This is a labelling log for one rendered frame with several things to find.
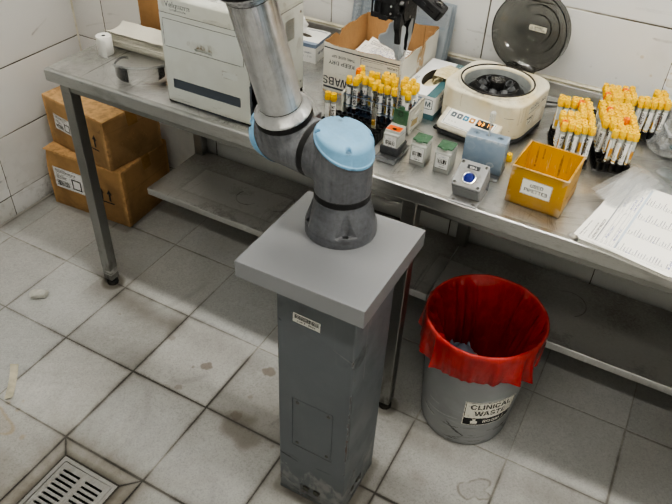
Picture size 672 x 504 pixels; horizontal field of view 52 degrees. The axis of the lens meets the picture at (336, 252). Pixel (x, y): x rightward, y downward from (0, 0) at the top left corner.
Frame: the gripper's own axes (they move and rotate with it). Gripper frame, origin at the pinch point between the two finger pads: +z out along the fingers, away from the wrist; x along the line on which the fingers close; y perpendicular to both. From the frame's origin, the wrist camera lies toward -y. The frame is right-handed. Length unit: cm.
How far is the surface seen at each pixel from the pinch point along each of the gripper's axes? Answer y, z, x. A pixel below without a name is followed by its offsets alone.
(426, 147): -9.2, 21.3, 0.6
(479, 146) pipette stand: -21.0, 19.2, -3.3
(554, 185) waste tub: -41.2, 18.7, 4.5
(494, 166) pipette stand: -25.6, 23.4, -3.5
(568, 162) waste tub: -41.4, 19.5, -8.2
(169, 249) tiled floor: 100, 114, -20
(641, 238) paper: -62, 25, 4
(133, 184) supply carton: 123, 96, -28
